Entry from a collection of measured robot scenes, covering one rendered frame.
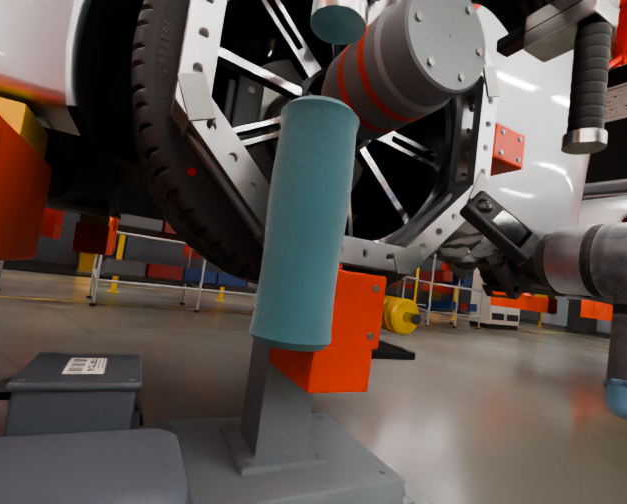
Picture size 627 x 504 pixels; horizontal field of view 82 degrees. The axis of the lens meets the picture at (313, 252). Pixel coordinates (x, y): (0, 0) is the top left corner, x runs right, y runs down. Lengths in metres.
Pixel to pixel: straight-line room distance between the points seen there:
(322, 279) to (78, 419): 0.26
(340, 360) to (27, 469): 0.35
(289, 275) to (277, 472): 0.42
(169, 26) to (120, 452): 0.51
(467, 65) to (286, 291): 0.34
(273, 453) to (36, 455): 0.45
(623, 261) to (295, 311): 0.35
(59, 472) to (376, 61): 0.48
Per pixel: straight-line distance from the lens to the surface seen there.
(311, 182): 0.37
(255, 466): 0.69
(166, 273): 4.17
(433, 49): 0.48
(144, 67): 0.59
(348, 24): 0.33
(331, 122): 0.39
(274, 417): 0.70
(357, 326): 0.53
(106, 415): 0.42
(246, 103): 0.74
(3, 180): 0.55
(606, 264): 0.52
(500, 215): 0.59
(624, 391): 0.50
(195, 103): 0.48
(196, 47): 0.52
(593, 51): 0.58
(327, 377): 0.53
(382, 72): 0.49
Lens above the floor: 0.55
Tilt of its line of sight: 4 degrees up
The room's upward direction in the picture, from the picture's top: 8 degrees clockwise
